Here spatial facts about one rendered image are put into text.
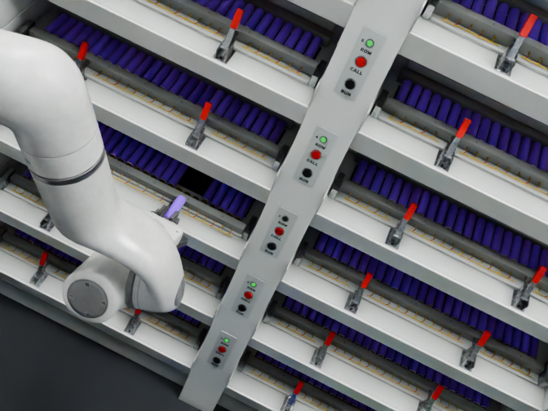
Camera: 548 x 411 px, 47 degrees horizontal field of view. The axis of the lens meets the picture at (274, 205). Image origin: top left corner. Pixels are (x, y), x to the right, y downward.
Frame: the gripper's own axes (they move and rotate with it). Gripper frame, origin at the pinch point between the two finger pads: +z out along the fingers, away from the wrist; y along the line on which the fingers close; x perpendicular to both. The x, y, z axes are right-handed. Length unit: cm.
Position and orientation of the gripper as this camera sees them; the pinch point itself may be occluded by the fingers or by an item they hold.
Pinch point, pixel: (165, 218)
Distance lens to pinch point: 119.4
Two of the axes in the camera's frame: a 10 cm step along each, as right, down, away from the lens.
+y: -9.0, -4.3, 0.3
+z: 1.9, -3.4, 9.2
